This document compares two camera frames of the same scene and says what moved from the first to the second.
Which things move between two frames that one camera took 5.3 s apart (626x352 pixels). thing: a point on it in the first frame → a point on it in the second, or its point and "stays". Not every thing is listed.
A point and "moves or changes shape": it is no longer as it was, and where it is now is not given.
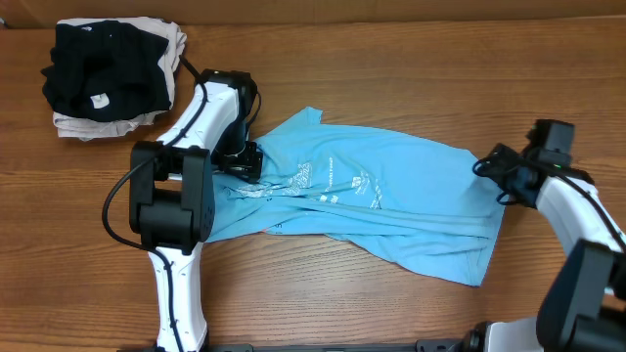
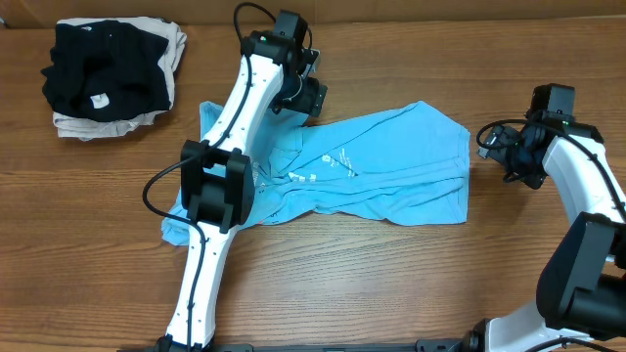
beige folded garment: [72, 126] stays
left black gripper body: [245, 161] → [302, 94]
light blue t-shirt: [417, 198] moves or changes shape
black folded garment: [105, 71] stays
